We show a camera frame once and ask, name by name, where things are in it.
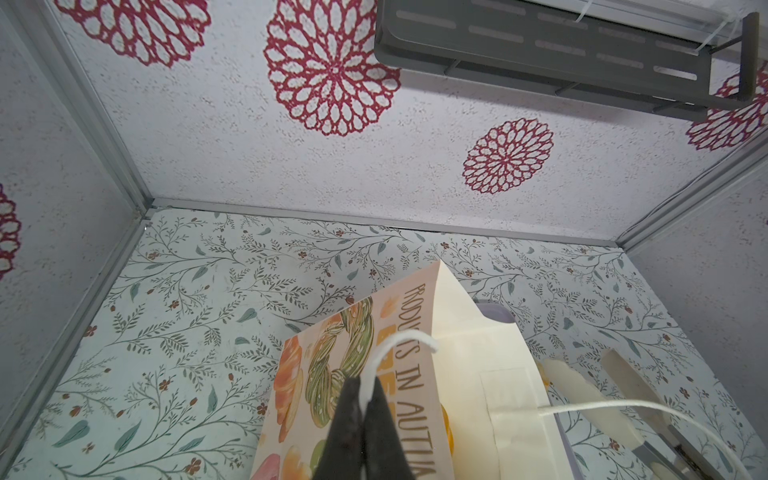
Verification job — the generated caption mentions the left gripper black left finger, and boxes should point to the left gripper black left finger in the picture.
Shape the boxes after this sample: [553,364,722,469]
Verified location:
[313,377,364,480]

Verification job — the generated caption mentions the floral table mat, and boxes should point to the floral table mat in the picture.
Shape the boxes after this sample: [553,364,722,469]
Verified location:
[8,209,767,479]

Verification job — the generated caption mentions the printed paper bag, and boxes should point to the printed paper bag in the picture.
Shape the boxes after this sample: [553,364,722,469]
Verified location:
[248,259,754,480]

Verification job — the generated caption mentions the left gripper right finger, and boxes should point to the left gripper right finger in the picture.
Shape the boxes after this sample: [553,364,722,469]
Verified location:
[363,377,415,480]

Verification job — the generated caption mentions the metal tongs with white tips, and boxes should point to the metal tongs with white tips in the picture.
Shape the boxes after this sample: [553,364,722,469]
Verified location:
[541,350,723,479]

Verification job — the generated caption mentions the small yellow croissant piece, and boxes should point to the small yellow croissant piece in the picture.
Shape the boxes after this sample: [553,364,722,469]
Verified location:
[441,404,455,456]

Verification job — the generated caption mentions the grey wall shelf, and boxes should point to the grey wall shelf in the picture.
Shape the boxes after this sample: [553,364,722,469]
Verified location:
[374,1,765,122]

